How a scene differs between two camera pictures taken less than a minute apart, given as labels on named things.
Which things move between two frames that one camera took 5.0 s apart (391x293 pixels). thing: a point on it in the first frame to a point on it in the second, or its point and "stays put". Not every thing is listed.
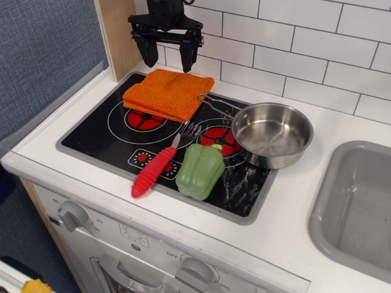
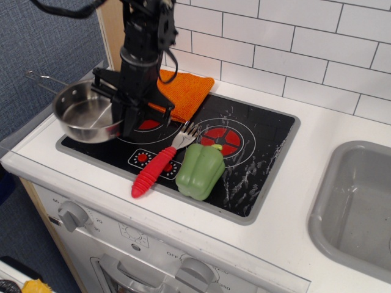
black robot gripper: (165, 21) to (136, 85)
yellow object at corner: (35, 285) stays put
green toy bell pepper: (201, 171) stays put
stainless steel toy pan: (272, 135) to (84, 115)
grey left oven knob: (73, 215) stays put
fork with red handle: (157, 162) stays put
